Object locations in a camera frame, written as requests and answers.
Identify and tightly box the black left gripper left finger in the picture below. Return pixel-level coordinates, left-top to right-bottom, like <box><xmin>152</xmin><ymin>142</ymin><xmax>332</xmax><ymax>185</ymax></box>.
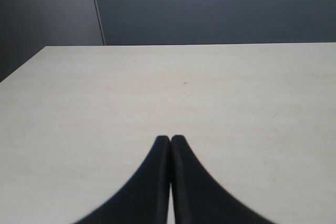
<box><xmin>77</xmin><ymin>135</ymin><xmax>171</xmax><ymax>223</ymax></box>

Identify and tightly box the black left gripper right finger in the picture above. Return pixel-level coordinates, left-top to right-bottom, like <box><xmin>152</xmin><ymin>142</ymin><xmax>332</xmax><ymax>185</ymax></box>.
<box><xmin>171</xmin><ymin>135</ymin><xmax>272</xmax><ymax>223</ymax></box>

